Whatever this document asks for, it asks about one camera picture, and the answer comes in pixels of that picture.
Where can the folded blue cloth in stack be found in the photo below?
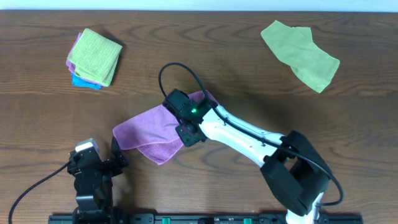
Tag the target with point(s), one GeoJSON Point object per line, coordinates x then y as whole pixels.
{"type": "Point", "coordinates": [77, 81]}

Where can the folded pink cloth in stack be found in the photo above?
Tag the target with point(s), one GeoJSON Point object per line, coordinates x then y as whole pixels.
{"type": "Point", "coordinates": [71, 67]}

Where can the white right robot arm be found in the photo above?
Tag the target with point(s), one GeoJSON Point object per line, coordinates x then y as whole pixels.
{"type": "Point", "coordinates": [294, 171]}

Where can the purple microfiber cloth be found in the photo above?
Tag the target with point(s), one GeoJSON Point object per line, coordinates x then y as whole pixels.
{"type": "Point", "coordinates": [152, 133]}

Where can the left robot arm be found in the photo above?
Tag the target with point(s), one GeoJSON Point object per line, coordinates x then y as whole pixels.
{"type": "Point", "coordinates": [93, 182]}

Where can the folded green cloth on stack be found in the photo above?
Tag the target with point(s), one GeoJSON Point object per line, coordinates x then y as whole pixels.
{"type": "Point", "coordinates": [95, 57]}

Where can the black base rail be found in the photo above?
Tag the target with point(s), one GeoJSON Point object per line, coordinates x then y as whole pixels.
{"type": "Point", "coordinates": [267, 218]}

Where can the crumpled olive green cloth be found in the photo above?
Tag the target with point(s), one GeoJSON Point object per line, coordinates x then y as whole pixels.
{"type": "Point", "coordinates": [294, 46]}

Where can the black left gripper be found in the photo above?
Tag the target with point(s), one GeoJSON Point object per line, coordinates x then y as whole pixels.
{"type": "Point", "coordinates": [109, 163]}

